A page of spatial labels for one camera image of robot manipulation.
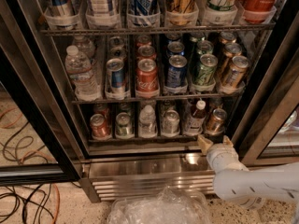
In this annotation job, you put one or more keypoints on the rear water bottle middle shelf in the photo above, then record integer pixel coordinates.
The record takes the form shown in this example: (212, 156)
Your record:
(85, 45)

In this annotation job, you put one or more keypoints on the large coca-cola can top shelf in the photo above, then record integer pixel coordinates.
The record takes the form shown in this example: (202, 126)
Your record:
(257, 11)

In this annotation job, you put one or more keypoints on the left glass fridge door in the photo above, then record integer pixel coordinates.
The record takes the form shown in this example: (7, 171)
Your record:
(36, 142)

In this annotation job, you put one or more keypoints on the front water bottle middle shelf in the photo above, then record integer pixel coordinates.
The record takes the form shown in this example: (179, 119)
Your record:
(81, 74)

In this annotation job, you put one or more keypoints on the clear plastic bag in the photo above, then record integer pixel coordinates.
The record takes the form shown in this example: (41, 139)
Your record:
(169, 206)

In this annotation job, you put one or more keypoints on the green can middle shelf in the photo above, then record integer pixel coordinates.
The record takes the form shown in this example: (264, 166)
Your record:
(205, 69)

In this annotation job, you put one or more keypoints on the blue pepsi can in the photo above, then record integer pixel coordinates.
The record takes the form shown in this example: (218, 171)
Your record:
(176, 71)
(175, 48)

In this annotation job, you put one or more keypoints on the blue tall can top shelf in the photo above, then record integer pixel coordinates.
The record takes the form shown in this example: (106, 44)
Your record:
(144, 0)

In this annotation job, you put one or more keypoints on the red coca-cola can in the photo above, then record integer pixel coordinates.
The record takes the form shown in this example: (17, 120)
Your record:
(146, 52)
(146, 75)

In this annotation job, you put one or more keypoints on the red can bottom shelf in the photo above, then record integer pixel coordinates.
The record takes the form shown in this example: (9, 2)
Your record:
(99, 126)

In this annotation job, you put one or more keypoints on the gold can middle shelf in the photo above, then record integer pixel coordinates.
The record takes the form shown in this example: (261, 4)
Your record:
(234, 71)

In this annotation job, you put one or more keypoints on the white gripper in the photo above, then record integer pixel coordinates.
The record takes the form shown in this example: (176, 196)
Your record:
(219, 153)

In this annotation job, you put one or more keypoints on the red bull can top shelf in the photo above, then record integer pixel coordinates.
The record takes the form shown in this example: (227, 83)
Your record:
(60, 8)

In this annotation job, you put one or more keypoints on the green silver can bottom shelf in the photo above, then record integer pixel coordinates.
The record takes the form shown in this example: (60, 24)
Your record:
(124, 128)

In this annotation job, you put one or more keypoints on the stainless steel fridge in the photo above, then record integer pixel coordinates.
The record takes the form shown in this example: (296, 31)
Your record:
(262, 107)

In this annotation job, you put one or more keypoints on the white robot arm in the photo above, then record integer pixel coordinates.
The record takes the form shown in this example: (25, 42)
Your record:
(234, 182)

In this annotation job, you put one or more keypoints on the blue red bull can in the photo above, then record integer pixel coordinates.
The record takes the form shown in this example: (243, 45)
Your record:
(116, 75)

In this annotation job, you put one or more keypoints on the orange can bottom shelf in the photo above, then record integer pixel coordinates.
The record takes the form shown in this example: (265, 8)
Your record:
(215, 122)

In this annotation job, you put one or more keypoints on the gold tall can top shelf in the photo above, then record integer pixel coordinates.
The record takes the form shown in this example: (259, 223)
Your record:
(179, 10)

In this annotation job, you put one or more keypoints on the tea bottle white cap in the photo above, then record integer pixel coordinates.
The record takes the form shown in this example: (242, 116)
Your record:
(196, 116)

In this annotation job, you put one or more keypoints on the small water bottle bottom shelf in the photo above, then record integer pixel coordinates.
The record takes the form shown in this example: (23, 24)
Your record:
(147, 126)

